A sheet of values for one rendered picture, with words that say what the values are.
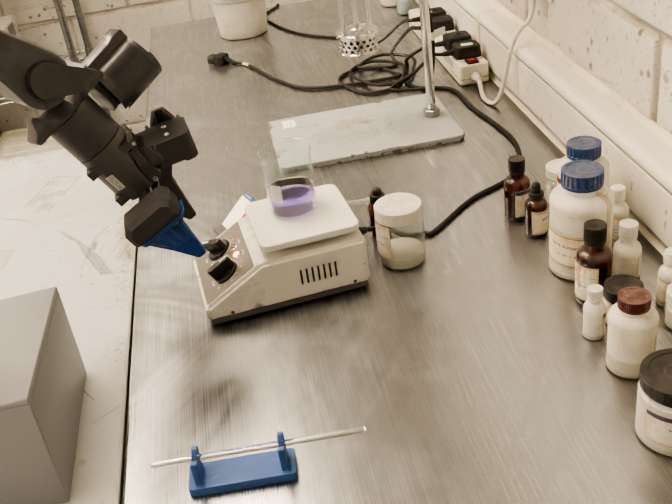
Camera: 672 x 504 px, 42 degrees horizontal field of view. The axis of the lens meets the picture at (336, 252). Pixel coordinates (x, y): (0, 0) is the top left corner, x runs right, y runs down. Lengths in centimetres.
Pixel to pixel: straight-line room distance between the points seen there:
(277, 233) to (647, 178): 44
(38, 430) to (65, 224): 59
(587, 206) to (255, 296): 39
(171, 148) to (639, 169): 56
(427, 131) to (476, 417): 66
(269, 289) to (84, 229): 40
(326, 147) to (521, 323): 55
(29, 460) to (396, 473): 33
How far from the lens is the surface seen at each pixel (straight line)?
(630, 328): 87
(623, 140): 115
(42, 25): 351
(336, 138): 143
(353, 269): 103
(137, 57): 94
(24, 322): 92
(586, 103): 125
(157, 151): 94
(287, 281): 102
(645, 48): 116
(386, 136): 141
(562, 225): 101
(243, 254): 104
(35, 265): 127
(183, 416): 92
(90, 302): 115
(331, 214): 104
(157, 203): 89
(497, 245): 112
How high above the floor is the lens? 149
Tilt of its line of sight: 31 degrees down
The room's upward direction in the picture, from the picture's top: 8 degrees counter-clockwise
